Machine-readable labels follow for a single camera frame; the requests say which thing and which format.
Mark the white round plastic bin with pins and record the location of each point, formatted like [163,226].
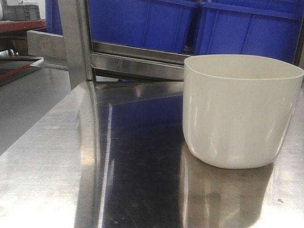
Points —
[237,108]

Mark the stainless steel shelf rack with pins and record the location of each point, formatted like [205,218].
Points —
[66,44]

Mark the blue plastic crate left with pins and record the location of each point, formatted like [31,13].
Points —
[162,25]

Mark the blue plastic crate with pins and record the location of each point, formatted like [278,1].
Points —
[162,25]
[269,28]

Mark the blue plastic crate right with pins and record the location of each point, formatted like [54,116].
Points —
[269,28]

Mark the red metal conveyor table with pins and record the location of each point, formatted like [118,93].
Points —
[15,62]

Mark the grey plastic crate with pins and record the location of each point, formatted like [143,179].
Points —
[21,12]

